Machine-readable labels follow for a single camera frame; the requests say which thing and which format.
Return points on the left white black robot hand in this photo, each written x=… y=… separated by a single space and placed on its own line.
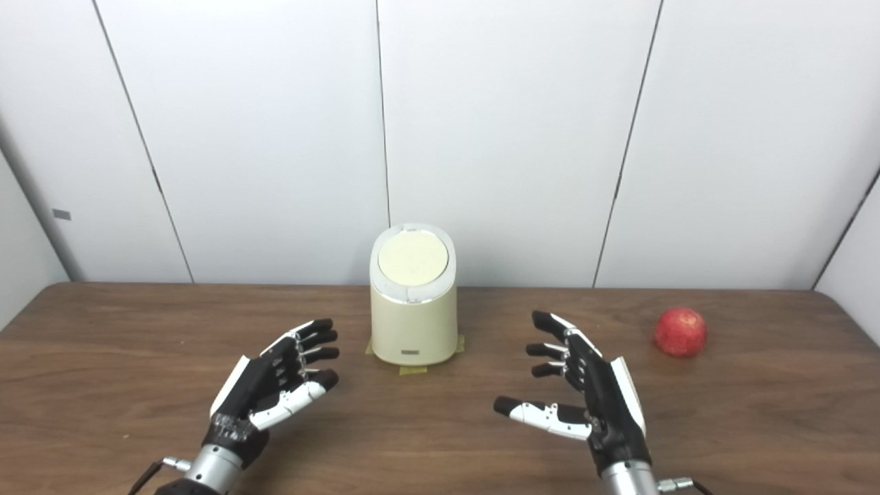
x=251 y=392

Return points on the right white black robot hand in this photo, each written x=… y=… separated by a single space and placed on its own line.
x=608 y=405

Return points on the red apple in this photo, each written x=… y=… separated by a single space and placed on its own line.
x=680 y=333

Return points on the cream-colored bin body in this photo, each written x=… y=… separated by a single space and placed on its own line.
x=412 y=330

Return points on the cream round bin lid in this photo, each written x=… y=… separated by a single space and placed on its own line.
x=412 y=258

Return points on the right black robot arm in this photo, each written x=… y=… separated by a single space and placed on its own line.
x=629 y=480

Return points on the small gray wall tag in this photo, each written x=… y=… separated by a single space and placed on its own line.
x=62 y=214

